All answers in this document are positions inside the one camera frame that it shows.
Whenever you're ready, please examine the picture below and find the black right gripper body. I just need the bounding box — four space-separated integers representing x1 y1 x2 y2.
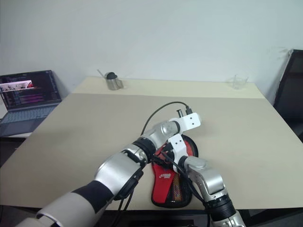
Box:
153 141 175 169

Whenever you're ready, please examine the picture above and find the stainless steel cup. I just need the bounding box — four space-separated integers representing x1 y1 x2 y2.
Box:
105 72 125 91

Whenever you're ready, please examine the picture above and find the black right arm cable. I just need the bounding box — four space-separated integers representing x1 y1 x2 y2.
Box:
162 152 212 227

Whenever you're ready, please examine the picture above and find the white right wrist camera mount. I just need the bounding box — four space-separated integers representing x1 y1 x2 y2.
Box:
167 133 190 172

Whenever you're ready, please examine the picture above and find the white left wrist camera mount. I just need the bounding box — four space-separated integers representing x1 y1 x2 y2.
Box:
176 109 203 133

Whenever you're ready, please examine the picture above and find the open laptop computer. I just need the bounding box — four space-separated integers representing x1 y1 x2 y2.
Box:
0 70 63 138

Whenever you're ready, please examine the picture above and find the black office chair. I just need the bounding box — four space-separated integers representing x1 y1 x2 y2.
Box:
273 49 303 144

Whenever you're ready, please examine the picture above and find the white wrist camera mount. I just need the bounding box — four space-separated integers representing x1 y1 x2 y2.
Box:
176 109 203 133
167 133 190 172

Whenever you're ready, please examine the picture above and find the black red paddle case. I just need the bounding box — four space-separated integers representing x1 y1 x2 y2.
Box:
150 134 200 209

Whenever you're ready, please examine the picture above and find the clear glass beaker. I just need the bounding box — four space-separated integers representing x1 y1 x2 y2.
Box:
228 74 250 90

